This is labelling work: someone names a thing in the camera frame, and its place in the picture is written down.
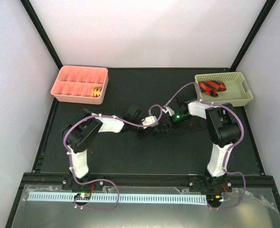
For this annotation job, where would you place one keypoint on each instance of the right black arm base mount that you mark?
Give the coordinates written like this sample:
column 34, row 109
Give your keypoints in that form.
column 203, row 184

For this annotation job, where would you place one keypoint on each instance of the pink compartment organizer box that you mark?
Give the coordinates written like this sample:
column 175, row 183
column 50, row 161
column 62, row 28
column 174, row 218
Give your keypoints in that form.
column 74, row 84

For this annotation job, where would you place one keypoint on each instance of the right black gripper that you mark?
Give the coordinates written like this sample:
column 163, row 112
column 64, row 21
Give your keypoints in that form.
column 172, row 124

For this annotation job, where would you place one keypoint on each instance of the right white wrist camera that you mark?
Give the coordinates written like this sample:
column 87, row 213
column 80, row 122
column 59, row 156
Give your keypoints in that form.
column 168, row 111

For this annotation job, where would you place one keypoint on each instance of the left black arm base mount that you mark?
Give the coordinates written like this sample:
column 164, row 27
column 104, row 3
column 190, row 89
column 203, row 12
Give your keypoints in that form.
column 70, row 184

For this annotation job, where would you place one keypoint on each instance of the orange navy striped tie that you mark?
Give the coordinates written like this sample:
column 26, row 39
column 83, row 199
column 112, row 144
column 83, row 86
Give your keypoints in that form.
column 212, row 87

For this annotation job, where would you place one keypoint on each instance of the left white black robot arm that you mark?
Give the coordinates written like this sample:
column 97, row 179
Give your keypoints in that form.
column 78, row 137

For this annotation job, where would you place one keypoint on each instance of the yellow black rolled tie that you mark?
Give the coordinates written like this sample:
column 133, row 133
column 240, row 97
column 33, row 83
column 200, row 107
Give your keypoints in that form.
column 96, row 92

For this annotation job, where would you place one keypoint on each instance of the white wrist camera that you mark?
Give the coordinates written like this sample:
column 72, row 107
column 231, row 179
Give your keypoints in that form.
column 168, row 111
column 149, row 121

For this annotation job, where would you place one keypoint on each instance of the light blue slotted cable duct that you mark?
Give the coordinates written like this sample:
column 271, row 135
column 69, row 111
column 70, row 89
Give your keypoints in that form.
column 120, row 198

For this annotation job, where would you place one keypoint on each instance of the green perforated plastic basket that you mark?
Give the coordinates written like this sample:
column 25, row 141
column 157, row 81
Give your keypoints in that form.
column 237, row 90

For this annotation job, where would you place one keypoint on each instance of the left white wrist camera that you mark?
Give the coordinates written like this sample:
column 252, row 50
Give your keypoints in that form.
column 149, row 121

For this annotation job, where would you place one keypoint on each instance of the left black frame post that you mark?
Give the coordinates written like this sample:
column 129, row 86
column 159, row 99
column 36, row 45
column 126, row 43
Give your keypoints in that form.
column 41, row 31

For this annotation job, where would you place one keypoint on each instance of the clear acrylic sheet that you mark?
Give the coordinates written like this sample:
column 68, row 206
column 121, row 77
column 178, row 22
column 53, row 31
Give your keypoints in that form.
column 251, row 208

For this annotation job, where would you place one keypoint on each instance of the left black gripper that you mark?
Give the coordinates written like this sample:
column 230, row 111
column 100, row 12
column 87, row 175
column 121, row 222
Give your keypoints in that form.
column 146, row 132

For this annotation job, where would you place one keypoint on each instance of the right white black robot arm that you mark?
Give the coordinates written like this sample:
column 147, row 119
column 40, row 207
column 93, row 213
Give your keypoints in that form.
column 225, row 131

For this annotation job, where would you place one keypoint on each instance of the black necktie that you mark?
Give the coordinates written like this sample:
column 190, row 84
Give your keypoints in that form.
column 185, row 127

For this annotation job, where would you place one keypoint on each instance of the black frame post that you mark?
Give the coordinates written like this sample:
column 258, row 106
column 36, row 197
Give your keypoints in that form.
column 264, row 12
column 41, row 31

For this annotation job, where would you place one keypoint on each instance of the right black frame post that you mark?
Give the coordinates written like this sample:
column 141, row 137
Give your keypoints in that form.
column 264, row 12

